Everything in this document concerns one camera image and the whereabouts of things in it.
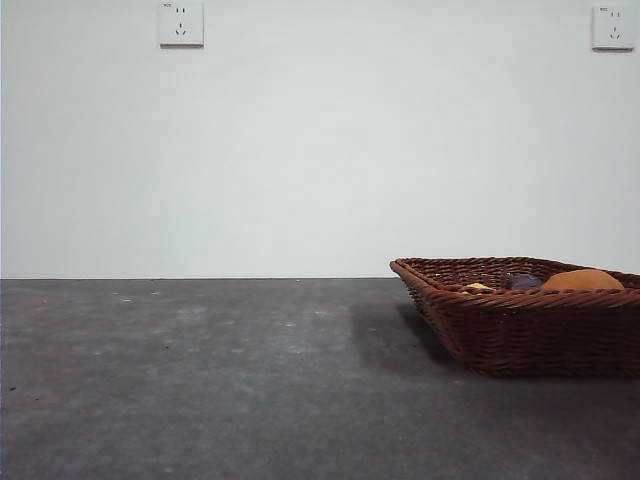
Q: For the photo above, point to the yellow corn cob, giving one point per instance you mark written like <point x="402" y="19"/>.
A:
<point x="479" y="286"/>

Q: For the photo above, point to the brown wicker basket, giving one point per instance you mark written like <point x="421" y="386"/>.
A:
<point x="540" y="335"/>

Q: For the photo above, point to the brown potato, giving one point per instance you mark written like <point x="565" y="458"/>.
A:
<point x="582" y="280"/>

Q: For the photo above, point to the purple eggplant with green stem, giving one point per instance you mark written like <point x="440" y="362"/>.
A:
<point x="525" y="282"/>

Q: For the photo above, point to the white wall socket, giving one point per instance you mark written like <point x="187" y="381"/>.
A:
<point x="181" y="25"/>
<point x="610" y="27"/>

